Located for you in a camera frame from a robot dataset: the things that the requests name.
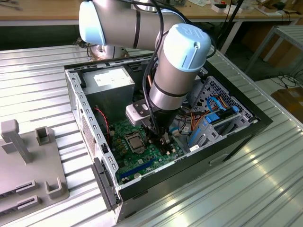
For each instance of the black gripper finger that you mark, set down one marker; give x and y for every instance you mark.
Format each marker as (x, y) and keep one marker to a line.
(165, 142)

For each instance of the silver CPU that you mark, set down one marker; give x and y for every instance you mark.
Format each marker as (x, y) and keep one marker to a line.
(136, 143)

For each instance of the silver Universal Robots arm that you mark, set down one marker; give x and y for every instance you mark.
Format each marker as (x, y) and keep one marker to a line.
(170, 78)

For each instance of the black open PC case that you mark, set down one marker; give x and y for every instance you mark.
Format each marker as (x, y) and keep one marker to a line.
(189, 170)

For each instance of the green motherboard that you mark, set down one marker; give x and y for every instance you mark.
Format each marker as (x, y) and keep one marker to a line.
(132, 163)

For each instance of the blue expansion slot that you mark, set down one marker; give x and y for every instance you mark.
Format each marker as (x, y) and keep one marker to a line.
(137, 169)

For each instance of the silver coin battery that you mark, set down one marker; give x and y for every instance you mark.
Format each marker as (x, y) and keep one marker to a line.
(138, 176)

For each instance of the blue disk carrier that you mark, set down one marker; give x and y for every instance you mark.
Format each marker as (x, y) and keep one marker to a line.
(213, 118)

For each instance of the black case fan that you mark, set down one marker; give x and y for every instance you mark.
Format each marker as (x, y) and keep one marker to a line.
(102, 123)

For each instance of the grey power supply unit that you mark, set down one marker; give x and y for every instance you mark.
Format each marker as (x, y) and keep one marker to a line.
(106, 94)

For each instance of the perforated metal cage panel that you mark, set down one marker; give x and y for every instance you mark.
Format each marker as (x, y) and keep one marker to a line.
(220, 92)

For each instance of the black card retention latch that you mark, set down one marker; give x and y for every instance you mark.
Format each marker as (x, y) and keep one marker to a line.
(104, 182)

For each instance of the black tripod stand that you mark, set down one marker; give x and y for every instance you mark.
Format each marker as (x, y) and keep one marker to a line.
(230, 22)

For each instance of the white box with red mark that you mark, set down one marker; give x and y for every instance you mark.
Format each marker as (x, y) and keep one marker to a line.
(220, 8)

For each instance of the brown cardboard box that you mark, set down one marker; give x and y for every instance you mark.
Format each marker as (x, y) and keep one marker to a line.
(291, 99)

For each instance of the grey parts rack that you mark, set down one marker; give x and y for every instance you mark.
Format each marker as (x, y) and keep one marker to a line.
(35, 165)

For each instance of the stacked cardboard boxes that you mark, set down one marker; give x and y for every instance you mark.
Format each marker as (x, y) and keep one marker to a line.
(281, 52)

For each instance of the brown cardboard tray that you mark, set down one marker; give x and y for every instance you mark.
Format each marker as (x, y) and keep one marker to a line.
(267, 9)

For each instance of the wooden workbench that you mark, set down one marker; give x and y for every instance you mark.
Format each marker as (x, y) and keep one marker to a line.
(35, 11)

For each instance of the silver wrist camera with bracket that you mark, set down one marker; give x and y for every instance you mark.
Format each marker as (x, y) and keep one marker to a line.
(136, 116)

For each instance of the blue plastic bracket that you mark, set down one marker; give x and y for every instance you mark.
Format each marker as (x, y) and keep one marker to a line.
(194, 138)

